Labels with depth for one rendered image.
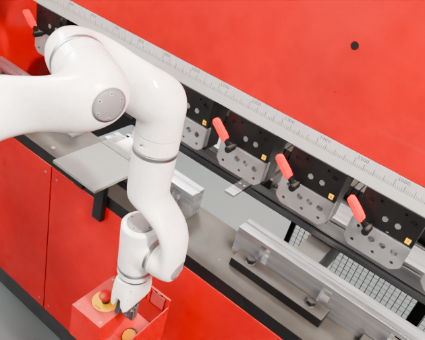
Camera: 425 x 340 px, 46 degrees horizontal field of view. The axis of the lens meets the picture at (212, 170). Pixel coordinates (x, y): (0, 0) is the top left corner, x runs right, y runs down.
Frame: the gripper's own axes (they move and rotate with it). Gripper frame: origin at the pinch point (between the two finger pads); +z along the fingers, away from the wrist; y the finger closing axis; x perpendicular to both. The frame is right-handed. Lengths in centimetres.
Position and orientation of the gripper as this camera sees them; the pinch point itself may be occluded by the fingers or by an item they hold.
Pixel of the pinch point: (129, 311)
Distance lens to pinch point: 134.4
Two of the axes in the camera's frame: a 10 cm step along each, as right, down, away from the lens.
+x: 7.9, 4.8, -3.8
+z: -1.7, 7.8, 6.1
